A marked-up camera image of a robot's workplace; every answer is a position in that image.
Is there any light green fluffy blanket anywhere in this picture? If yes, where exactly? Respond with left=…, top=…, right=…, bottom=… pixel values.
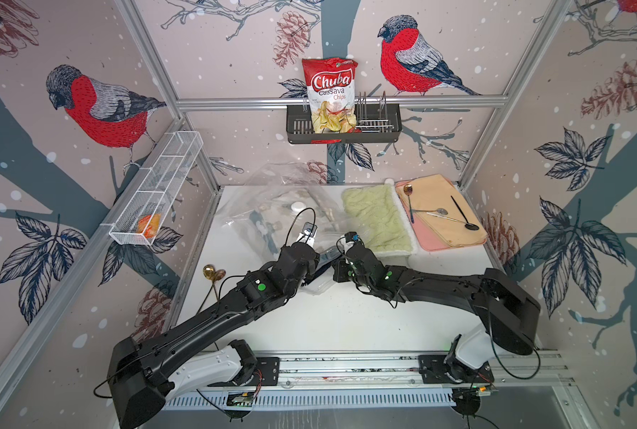
left=342, top=183, right=415, bottom=257

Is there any clear plastic vacuum bag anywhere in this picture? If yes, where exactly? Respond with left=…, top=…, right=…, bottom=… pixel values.
left=214, top=163, right=358, bottom=295

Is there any white teal patterned blanket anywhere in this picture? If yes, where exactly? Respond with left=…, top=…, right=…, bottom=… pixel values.
left=243, top=185, right=341, bottom=276

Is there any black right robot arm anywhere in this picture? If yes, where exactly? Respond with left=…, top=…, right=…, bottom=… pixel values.
left=333, top=241, right=541, bottom=356

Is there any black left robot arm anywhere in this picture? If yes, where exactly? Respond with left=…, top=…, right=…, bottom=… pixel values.
left=108, top=242, right=319, bottom=428

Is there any white vacuum bag valve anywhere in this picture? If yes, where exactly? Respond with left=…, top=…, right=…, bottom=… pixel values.
left=291, top=201, right=306, bottom=214

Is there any red cassava chips bag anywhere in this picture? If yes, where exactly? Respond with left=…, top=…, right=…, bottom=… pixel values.
left=302, top=57, right=358, bottom=134

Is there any gold spoon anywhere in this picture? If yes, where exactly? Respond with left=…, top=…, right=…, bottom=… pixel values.
left=198, top=264, right=227, bottom=313

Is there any rainbow metallic spoon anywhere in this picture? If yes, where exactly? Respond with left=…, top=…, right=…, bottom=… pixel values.
left=402, top=183, right=415, bottom=223

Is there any beige folded cloth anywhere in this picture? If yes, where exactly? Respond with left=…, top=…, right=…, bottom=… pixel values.
left=398, top=173, right=488, bottom=248

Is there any silver spoon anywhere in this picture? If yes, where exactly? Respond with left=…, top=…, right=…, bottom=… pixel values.
left=412, top=207, right=448, bottom=216

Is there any black spoon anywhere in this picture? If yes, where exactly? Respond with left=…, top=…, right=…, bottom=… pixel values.
left=452, top=196, right=480, bottom=231

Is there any orange item in basket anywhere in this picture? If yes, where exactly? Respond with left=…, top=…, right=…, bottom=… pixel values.
left=135, top=214, right=161, bottom=241

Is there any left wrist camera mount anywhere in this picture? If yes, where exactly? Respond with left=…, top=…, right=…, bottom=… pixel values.
left=296, top=223, right=318, bottom=248

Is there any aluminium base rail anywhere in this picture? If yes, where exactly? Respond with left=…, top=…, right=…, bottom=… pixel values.
left=249, top=350, right=575, bottom=391

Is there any dark grey wall rack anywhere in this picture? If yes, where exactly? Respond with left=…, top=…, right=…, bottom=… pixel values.
left=285, top=96, right=402, bottom=144

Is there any white wire mesh basket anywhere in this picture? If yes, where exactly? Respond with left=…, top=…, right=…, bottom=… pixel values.
left=109, top=130, right=203, bottom=246

